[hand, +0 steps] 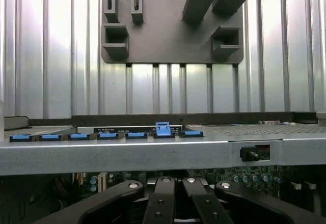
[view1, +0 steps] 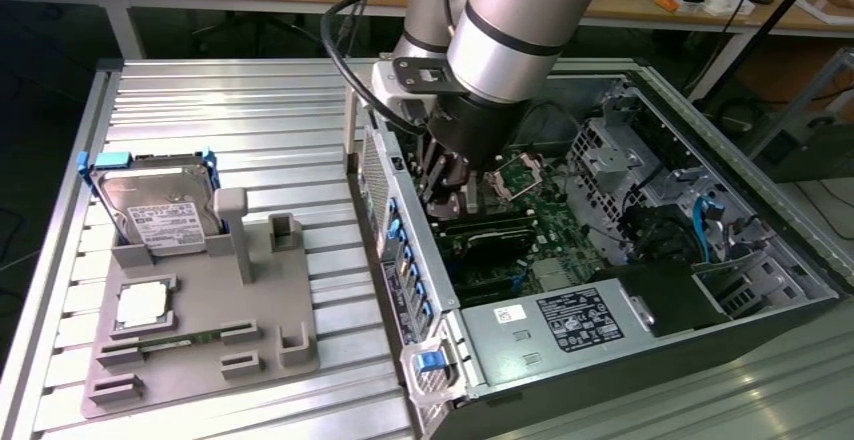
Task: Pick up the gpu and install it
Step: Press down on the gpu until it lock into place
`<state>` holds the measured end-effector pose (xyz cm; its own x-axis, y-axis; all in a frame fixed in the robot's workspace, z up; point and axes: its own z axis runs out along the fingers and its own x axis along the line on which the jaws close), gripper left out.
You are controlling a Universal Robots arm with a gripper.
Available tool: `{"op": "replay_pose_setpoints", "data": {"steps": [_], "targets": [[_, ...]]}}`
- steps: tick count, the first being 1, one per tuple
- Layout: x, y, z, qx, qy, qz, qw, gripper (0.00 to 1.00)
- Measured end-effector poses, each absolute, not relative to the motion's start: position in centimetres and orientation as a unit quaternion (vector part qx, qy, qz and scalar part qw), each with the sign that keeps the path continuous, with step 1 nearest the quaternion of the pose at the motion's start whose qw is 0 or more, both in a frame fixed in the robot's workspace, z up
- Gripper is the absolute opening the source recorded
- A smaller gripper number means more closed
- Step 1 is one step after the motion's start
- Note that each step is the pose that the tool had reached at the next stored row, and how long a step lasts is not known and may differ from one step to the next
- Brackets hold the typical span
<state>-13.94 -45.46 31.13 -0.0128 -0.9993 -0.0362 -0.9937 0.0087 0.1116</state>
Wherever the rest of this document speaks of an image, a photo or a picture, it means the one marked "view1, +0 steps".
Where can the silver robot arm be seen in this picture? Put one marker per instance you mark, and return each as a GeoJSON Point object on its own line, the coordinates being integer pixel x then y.
{"type": "Point", "coordinates": [521, 25]}

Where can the silver CPU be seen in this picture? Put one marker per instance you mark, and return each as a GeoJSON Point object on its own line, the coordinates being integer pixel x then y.
{"type": "Point", "coordinates": [141, 305]}

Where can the hard disk in blue caddy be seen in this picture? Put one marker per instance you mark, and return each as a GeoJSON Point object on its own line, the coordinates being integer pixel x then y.
{"type": "Point", "coordinates": [161, 215]}

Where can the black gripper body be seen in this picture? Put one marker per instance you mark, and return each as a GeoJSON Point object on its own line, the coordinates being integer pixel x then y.
{"type": "Point", "coordinates": [477, 127]}

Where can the green RAM stick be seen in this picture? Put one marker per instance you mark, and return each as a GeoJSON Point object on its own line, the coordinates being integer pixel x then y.
{"type": "Point", "coordinates": [181, 340]}

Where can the silver chipset heatsink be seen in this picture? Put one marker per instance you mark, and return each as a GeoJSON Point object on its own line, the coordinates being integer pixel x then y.
{"type": "Point", "coordinates": [554, 275]}

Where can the silver socket cover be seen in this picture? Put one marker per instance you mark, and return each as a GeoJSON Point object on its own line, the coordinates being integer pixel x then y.
{"type": "Point", "coordinates": [534, 161]}

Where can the black chair base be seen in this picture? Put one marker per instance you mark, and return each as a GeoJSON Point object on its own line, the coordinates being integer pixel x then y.
{"type": "Point", "coordinates": [261, 19]}

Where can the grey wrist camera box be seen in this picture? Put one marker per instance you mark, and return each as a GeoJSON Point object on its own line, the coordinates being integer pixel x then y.
{"type": "Point", "coordinates": [388, 80]}

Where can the blue case latch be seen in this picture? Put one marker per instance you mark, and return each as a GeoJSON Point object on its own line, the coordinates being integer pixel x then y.
{"type": "Point", "coordinates": [429, 362]}

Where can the grey power supply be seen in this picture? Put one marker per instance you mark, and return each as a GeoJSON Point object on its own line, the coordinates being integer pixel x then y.
{"type": "Point", "coordinates": [514, 350]}

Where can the black plastic shroud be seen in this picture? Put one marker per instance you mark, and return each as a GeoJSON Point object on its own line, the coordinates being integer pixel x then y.
{"type": "Point", "coordinates": [668, 302]}

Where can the black and silver PC case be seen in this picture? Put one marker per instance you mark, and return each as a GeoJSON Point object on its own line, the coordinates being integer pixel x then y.
{"type": "Point", "coordinates": [634, 385]}

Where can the grey parts rack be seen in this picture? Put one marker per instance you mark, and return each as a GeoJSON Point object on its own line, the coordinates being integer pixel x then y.
{"type": "Point", "coordinates": [201, 310]}

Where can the white object with orange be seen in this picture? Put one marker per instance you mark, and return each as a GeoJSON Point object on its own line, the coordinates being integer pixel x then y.
{"type": "Point", "coordinates": [701, 2]}

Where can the green motherboard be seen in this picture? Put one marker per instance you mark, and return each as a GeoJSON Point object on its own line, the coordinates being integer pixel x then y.
{"type": "Point", "coordinates": [568, 230]}

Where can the dark computer tower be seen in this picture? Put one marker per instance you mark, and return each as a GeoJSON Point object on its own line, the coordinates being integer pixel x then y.
{"type": "Point", "coordinates": [815, 155]}

